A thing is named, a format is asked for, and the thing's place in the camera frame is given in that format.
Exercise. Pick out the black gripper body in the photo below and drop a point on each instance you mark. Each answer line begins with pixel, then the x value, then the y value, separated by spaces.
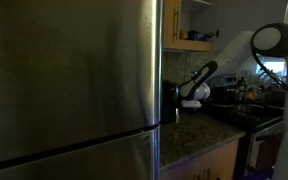
pixel 176 99

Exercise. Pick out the wooden upper cabinet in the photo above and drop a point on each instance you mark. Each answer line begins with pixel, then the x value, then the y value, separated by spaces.
pixel 197 45

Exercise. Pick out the yellow item on shelf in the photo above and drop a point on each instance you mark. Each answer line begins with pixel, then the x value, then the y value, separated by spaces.
pixel 184 34

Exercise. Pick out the dark glass oil bottle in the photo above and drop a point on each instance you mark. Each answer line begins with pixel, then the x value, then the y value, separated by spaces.
pixel 241 89

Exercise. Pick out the dark blue item on shelf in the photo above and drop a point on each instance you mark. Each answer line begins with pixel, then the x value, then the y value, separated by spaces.
pixel 197 35

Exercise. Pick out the black kitchen stove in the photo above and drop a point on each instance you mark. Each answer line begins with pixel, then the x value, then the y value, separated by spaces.
pixel 250 116

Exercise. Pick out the closed wooden cabinet door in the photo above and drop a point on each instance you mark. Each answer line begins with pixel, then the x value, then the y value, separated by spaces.
pixel 170 23

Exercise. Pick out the stainless steel fridge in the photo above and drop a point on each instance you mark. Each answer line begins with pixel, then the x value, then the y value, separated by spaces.
pixel 67 83

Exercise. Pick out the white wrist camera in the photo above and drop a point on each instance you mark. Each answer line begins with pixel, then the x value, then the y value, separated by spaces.
pixel 191 104

